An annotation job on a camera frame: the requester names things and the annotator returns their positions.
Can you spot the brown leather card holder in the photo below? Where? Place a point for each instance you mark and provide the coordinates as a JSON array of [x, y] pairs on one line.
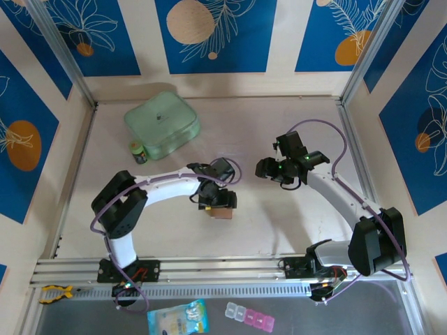
[[221, 213]]

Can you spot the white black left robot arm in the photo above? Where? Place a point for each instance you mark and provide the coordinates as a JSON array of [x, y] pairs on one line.
[[164, 190]]

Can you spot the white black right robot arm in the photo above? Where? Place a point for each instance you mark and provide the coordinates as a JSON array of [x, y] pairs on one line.
[[328, 190]]

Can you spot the small green-lidded jar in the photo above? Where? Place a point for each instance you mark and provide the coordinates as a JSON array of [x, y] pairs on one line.
[[138, 153]]

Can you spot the green translucent zip pouch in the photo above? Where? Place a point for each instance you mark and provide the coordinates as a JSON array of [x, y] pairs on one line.
[[160, 122]]

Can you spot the blue snack packet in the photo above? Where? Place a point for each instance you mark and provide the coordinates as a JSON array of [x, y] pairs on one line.
[[178, 317]]

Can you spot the white pink pill organizer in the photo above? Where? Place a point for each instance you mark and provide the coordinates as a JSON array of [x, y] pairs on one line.
[[249, 315]]

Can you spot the black controller board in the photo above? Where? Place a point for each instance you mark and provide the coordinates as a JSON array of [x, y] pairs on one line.
[[120, 289], [321, 291]]

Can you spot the grey metal sheet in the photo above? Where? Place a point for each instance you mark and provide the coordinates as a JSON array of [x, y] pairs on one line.
[[87, 321]]

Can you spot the aluminium mounting rail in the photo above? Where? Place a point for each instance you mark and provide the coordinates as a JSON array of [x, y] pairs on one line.
[[216, 268]]

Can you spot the aluminium side rail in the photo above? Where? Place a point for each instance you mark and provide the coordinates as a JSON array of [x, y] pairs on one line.
[[351, 132], [81, 157]]

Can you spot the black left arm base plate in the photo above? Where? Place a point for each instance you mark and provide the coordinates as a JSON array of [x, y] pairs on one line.
[[150, 270]]

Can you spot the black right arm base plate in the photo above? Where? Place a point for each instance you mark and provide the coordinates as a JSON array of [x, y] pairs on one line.
[[293, 268]]

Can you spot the aluminium corner post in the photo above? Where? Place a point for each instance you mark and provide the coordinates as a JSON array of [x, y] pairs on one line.
[[64, 52], [371, 52]]

